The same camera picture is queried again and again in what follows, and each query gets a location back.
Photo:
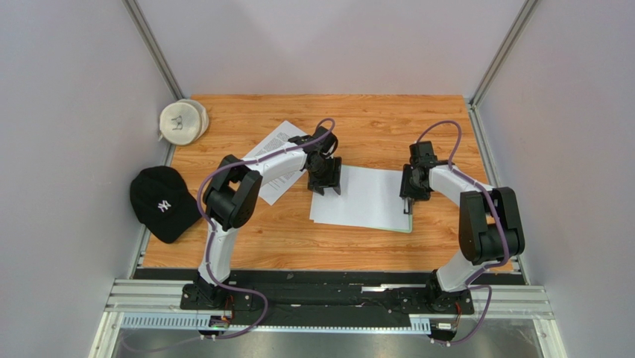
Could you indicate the right aluminium corner post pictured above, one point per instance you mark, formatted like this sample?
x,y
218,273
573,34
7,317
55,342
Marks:
x,y
523,17

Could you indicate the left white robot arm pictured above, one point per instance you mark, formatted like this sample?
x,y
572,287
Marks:
x,y
227,198

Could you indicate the white paper sheet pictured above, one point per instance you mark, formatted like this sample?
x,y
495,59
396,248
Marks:
x,y
369,198

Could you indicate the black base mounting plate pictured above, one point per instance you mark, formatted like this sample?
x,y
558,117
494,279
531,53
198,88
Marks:
x,y
325,298

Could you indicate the green clipboard folder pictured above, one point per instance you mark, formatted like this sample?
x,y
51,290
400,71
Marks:
x,y
392,214

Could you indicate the black NY baseball cap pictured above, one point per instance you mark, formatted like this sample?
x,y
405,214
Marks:
x,y
162,202

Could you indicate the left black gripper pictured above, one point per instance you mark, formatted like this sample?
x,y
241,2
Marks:
x,y
333,177

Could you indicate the cream round zip pouch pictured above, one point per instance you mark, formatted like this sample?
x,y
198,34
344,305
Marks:
x,y
183,122

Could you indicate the aluminium corner post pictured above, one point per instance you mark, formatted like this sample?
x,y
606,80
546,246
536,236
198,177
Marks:
x,y
523,17
144,29

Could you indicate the left aluminium corner post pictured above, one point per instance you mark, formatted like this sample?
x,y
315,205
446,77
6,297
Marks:
x,y
144,29

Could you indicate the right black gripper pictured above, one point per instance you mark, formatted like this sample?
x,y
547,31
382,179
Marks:
x,y
411,186

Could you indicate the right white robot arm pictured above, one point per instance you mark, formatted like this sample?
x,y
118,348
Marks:
x,y
489,228

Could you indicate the text-filled paper sheet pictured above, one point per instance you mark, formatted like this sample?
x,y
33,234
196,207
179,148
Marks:
x,y
274,189

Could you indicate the aluminium front rail frame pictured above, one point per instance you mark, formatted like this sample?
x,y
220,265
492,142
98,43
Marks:
x,y
155,304

